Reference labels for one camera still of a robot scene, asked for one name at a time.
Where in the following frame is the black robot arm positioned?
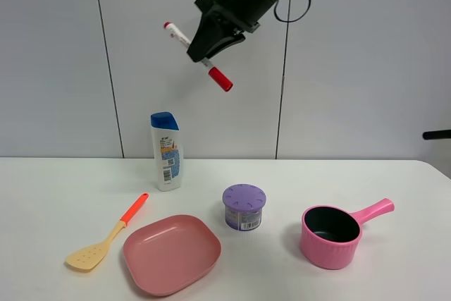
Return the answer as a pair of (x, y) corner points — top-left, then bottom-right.
(187, 0), (279, 62)

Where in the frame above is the pink square plate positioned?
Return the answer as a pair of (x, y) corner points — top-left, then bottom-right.
(123, 214), (221, 297)

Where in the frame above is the purple lidded round container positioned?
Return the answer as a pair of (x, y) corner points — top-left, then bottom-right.
(222, 184), (266, 231)

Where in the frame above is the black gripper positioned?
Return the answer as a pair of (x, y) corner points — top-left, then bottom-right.
(187, 0), (277, 63)

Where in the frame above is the white blue shampoo bottle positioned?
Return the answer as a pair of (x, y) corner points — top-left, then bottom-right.
(150, 111), (184, 192)

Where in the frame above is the orange yellow slotted spatula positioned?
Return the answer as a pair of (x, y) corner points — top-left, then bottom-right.
(64, 193), (149, 272)

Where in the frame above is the pink saucepan with handle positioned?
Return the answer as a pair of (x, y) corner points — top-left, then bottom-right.
(299, 198), (395, 270)

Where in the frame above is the white marker with red cap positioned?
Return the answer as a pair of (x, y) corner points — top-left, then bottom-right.
(163, 22), (233, 92)

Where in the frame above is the black bar at right edge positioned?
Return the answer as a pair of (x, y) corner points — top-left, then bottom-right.
(422, 130), (451, 140)

